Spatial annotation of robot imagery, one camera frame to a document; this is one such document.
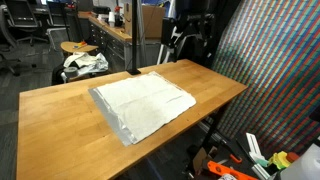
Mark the white woven towel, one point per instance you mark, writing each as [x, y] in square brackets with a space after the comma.
[143, 103]

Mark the black table leg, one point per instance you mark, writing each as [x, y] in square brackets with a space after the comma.
[213, 133]

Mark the large cardboard box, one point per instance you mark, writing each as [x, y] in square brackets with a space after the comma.
[151, 20]

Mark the crumpled white cloth pile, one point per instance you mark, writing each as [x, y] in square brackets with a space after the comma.
[88, 61]

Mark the small open cardboard box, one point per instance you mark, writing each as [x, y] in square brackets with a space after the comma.
[201, 160]

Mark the black bottle red top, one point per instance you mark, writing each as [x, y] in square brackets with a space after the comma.
[118, 18]

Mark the white paper cup stack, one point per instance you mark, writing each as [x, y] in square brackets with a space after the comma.
[111, 20]

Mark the black tool board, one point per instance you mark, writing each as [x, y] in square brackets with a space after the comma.
[233, 146]

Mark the small yellow red tool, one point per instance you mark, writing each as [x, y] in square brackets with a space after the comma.
[80, 44]

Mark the round wooden side table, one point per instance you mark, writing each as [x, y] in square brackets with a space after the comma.
[75, 47]

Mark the black equipment case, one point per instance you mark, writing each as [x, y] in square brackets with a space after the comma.
[100, 10]

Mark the orange spirit level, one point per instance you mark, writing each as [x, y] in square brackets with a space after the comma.
[223, 170]

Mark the white aluminium extrusion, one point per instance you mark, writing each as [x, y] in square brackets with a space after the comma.
[261, 171]
[254, 145]

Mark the multicolour patterned backdrop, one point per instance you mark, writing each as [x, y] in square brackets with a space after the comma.
[273, 66]

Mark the yellow green plastic part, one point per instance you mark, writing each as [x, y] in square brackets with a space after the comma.
[279, 160]

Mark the orange red cap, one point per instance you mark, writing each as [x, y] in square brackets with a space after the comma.
[292, 157]

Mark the white plastic bucket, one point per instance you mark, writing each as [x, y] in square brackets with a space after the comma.
[303, 166]

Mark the silver metal rail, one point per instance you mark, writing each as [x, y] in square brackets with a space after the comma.
[208, 128]

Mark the grey duct tape roll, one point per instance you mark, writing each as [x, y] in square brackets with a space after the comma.
[70, 71]

